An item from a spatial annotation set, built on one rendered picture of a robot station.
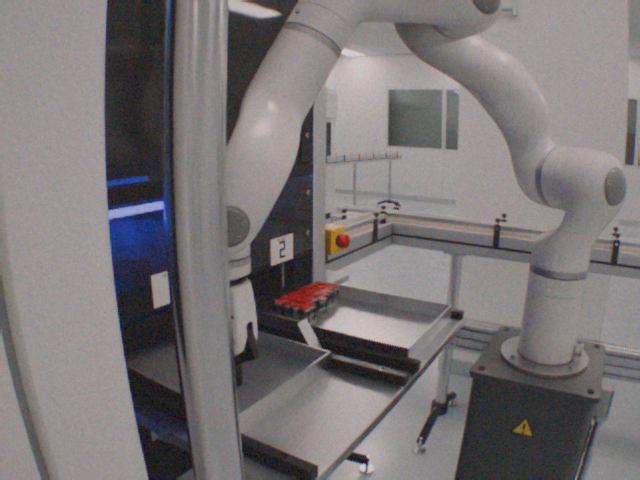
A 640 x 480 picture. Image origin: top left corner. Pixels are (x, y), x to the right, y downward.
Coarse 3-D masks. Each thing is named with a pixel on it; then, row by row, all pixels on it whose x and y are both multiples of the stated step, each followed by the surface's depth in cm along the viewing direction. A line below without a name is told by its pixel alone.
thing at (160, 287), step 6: (156, 276) 80; (162, 276) 81; (156, 282) 80; (162, 282) 81; (156, 288) 80; (162, 288) 81; (168, 288) 82; (156, 294) 80; (162, 294) 81; (168, 294) 82; (156, 300) 80; (162, 300) 81; (168, 300) 83; (156, 306) 80
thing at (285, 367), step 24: (264, 336) 90; (144, 360) 83; (168, 360) 84; (264, 360) 86; (288, 360) 86; (312, 360) 85; (144, 384) 72; (168, 384) 75; (264, 384) 77; (288, 384) 72; (240, 408) 69; (264, 408) 67
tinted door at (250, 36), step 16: (240, 0) 88; (256, 0) 92; (272, 0) 97; (288, 0) 101; (240, 16) 89; (256, 16) 93; (272, 16) 97; (288, 16) 102; (240, 32) 90; (256, 32) 94; (272, 32) 98; (240, 48) 91; (256, 48) 95; (240, 64) 92; (256, 64) 96; (240, 80) 93; (240, 96) 93
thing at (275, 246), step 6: (270, 240) 107; (276, 240) 109; (282, 240) 110; (288, 240) 113; (276, 246) 109; (282, 246) 111; (288, 246) 113; (276, 252) 109; (282, 252) 111; (288, 252) 113; (276, 258) 109; (282, 258) 111; (288, 258) 113
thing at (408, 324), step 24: (360, 288) 117; (264, 312) 100; (336, 312) 110; (360, 312) 110; (384, 312) 110; (408, 312) 110; (432, 312) 107; (336, 336) 91; (360, 336) 89; (384, 336) 97; (408, 336) 96; (432, 336) 95
